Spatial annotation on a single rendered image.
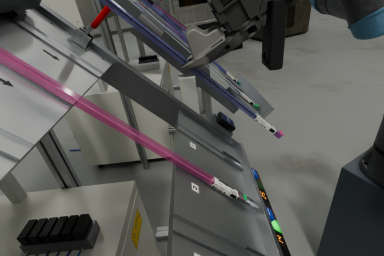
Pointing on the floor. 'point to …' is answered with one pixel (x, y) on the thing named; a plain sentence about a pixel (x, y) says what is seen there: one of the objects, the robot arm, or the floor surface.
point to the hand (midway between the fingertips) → (190, 66)
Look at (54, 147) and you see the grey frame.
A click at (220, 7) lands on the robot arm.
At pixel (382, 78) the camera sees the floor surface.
